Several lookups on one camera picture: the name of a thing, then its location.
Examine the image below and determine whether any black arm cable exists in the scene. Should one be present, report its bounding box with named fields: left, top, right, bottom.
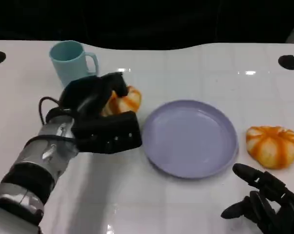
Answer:
left=38, top=97, right=77, bottom=142

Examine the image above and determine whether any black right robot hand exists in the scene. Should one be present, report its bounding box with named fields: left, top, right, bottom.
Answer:
left=221, top=163, right=294, bottom=234

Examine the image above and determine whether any lilac plate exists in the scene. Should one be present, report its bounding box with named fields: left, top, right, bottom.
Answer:
left=142, top=99, right=239, bottom=180

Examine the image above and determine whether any pale green mug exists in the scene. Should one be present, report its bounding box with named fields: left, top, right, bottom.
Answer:
left=48, top=40, right=99, bottom=88

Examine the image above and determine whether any orange white toy bread roll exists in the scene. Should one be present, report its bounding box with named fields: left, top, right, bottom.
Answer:
left=100, top=85, right=142, bottom=117
left=246, top=125, right=294, bottom=170

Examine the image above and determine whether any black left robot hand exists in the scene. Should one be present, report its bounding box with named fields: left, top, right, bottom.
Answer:
left=59, top=72, right=129, bottom=117

